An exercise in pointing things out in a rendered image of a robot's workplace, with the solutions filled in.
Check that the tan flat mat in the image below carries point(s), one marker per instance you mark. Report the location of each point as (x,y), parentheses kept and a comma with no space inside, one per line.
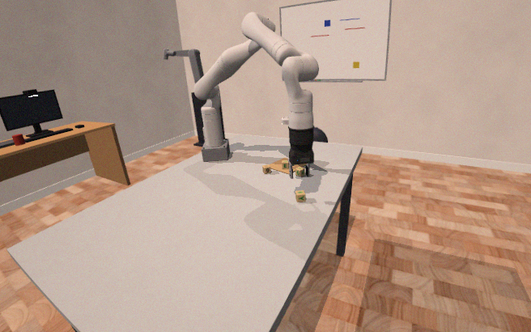
(278,166)

